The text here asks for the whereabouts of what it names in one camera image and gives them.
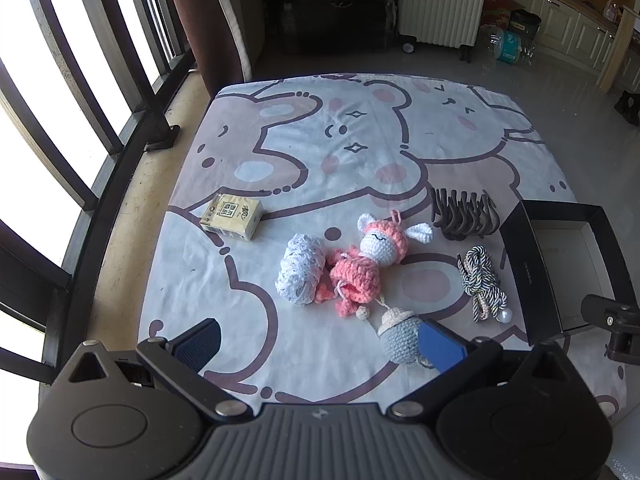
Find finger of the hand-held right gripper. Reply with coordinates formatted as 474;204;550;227
581;294;640;333

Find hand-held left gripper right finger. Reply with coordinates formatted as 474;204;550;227
388;319;576;421

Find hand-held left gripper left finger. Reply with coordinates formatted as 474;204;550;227
66;317;254;424

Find grey-blue crochet doll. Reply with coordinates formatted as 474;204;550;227
377;307;437;369

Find black white striped rope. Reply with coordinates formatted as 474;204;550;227
455;244;511;325

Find black cardboard box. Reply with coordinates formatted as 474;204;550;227
498;200;629;346

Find pink crochet doll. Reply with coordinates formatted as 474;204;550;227
314;208;435;322

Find white crochet yarn bundle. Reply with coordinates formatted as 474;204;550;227
274;233;326;307

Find dark brown cord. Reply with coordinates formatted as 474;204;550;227
429;187;499;242

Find yellow tissue pack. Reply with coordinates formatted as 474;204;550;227
199;193;264;241

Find bear print blanket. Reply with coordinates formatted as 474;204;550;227
137;72;629;436

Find dark window railing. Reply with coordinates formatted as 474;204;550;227
0;0;197;388

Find teal water bottle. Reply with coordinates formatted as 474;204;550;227
482;27;539;66

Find cream kitchen cabinets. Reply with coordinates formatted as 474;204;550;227
487;0;640;87

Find brown curtain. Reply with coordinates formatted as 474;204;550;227
160;0;252;99

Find red cardboard box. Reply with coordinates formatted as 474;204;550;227
479;0;514;29

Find black luggage bag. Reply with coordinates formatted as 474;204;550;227
277;0;401;57

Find white ribbed suitcase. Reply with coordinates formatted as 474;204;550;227
398;0;490;64

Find wooden post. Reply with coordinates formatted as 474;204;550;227
597;5;640;94

